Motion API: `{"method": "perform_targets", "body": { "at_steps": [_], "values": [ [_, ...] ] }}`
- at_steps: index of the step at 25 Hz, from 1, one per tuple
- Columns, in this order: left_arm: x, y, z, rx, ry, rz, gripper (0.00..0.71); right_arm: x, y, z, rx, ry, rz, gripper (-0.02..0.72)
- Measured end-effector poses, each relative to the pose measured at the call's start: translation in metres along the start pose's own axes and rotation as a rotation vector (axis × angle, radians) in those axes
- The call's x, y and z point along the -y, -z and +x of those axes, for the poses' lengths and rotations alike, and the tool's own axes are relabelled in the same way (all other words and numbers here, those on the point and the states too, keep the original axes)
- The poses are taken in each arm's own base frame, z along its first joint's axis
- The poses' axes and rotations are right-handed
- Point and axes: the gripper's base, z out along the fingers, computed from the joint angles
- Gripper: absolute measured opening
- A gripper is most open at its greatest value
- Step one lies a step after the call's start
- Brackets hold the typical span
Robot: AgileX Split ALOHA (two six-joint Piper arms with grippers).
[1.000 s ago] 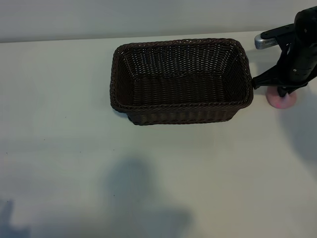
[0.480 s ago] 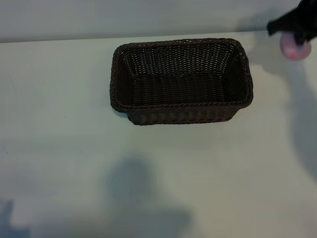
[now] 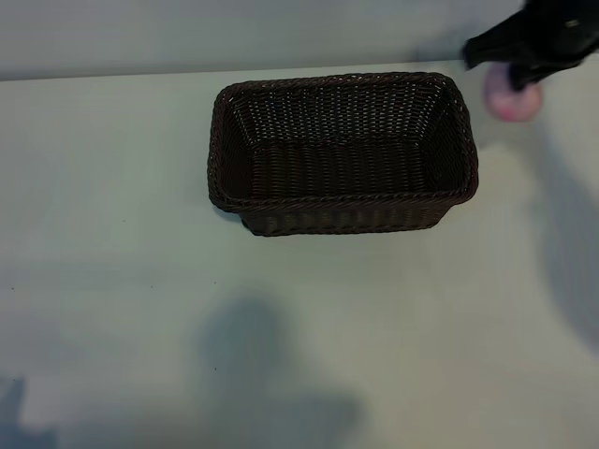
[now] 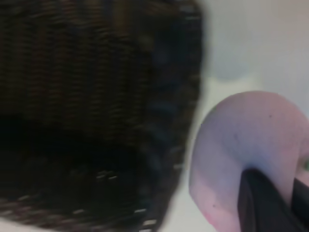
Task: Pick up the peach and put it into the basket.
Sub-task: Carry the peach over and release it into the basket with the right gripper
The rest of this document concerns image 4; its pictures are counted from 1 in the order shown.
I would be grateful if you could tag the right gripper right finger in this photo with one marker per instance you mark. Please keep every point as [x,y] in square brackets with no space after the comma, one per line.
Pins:
[303,207]

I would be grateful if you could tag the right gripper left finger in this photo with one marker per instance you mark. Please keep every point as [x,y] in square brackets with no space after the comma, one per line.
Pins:
[256,210]

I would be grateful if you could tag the pink peach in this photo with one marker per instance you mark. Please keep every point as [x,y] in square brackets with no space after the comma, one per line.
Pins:
[241,133]

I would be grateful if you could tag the dark brown wicker basket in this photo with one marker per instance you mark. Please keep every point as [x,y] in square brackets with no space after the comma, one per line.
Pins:
[84,96]

